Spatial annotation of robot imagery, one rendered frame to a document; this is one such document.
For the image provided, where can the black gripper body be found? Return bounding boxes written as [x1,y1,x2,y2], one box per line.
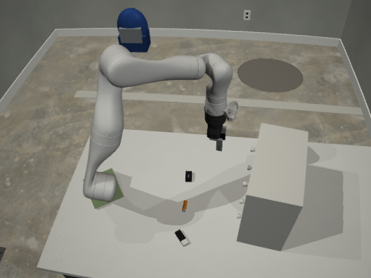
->
[204,99,238,140]

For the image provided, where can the black and white eraser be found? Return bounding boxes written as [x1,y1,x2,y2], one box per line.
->
[175,230,189,247]

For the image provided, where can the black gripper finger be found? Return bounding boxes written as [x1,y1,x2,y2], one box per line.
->
[210,138,223,152]
[220,126,226,140]

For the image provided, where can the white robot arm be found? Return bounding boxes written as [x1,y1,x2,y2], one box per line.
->
[83,44,233,202]

